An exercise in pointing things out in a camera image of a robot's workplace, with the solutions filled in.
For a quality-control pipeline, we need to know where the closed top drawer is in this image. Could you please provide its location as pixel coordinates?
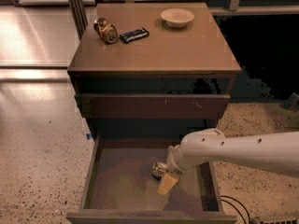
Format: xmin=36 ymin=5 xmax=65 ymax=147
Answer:
xmin=75 ymin=93 xmax=230 ymax=119

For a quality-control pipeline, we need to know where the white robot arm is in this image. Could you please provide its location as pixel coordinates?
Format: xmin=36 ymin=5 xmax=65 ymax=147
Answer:
xmin=157 ymin=128 xmax=299 ymax=195

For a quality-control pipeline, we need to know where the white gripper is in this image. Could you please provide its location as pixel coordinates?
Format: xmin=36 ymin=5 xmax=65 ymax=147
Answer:
xmin=157 ymin=146 xmax=186 ymax=195

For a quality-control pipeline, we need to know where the brown wooden drawer cabinet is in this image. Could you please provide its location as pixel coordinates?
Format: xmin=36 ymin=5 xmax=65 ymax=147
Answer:
xmin=68 ymin=3 xmax=240 ymax=139

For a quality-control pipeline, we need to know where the black floor cable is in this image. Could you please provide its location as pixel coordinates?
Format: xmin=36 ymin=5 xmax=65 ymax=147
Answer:
xmin=220 ymin=195 xmax=252 ymax=224

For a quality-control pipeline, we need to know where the brown soda can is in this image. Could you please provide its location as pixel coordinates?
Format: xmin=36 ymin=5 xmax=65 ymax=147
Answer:
xmin=93 ymin=18 xmax=119 ymax=44

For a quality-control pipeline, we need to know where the blue tape piece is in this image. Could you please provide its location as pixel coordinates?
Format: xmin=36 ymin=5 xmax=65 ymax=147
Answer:
xmin=86 ymin=133 xmax=93 ymax=140

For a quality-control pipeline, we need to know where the dark blue snack bar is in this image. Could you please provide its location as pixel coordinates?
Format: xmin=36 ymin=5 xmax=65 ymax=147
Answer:
xmin=120 ymin=28 xmax=150 ymax=44

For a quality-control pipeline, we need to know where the crushed 7up can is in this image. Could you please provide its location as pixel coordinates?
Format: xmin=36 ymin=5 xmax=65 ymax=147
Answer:
xmin=151 ymin=161 xmax=167 ymax=181

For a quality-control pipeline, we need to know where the grey power strip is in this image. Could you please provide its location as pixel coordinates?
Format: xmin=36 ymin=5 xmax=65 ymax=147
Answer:
xmin=251 ymin=216 xmax=299 ymax=224

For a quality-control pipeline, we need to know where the white ceramic bowl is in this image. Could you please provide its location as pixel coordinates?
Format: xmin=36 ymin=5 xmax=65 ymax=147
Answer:
xmin=161 ymin=8 xmax=194 ymax=29

